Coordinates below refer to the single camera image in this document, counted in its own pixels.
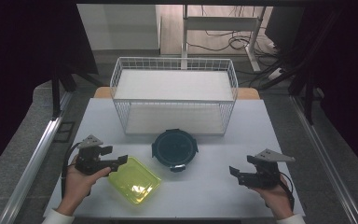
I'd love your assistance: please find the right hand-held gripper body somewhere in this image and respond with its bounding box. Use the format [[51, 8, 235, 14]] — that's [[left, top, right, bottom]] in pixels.
[[238, 148, 296, 189]]

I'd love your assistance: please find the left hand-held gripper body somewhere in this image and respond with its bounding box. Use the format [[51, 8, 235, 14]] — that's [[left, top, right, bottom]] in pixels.
[[74, 133, 110, 176]]

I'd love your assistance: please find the green lidded clear food container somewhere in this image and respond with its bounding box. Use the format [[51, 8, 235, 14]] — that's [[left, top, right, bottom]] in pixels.
[[106, 156, 163, 206]]

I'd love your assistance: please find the person's right hand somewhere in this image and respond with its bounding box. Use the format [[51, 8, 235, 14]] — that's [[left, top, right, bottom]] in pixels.
[[250, 175, 295, 220]]

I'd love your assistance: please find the person's left hand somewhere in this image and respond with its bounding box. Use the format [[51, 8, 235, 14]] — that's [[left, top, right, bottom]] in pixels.
[[55, 155, 113, 217]]

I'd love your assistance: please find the round black lidded container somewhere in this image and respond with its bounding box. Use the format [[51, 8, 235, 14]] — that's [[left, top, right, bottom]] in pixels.
[[150, 128, 200, 174]]

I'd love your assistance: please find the wooden table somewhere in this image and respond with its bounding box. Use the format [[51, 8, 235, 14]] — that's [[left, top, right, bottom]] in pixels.
[[92, 86, 261, 101]]

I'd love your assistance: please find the black tripod stand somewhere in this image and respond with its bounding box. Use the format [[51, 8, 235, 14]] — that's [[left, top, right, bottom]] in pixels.
[[49, 60, 104, 121], [259, 8, 343, 126]]

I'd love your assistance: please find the white power strip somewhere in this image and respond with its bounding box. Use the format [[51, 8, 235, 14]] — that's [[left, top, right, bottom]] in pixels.
[[268, 67, 284, 81]]

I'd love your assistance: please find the dark curtain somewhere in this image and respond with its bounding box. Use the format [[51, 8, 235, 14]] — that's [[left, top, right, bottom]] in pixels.
[[292, 0, 358, 174], [0, 0, 100, 182]]

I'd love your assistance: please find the white cabinet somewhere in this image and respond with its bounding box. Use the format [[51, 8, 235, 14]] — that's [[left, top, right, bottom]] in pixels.
[[76, 3, 161, 51]]

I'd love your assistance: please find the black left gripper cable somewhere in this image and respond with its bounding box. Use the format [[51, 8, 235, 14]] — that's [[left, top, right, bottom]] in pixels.
[[60, 142, 83, 199]]

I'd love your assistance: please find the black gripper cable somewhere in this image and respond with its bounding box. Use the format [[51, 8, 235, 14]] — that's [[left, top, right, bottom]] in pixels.
[[279, 171, 296, 213], [60, 142, 83, 199]]

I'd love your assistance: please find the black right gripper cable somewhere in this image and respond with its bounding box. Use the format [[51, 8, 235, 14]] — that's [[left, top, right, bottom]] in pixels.
[[279, 171, 296, 213]]

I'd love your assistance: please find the aluminium rail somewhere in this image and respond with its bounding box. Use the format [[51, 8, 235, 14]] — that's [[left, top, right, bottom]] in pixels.
[[289, 94, 358, 224], [0, 91, 73, 224]]

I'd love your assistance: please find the white wire shelf rack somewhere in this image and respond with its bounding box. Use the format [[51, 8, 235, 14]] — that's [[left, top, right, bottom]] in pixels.
[[109, 56, 240, 136]]

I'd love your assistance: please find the black floor cable tangle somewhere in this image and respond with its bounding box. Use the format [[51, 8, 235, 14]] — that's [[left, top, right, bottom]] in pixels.
[[186, 6, 285, 90]]

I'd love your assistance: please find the white metal desk frame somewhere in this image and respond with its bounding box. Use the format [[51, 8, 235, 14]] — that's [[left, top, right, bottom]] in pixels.
[[181, 4, 268, 73]]

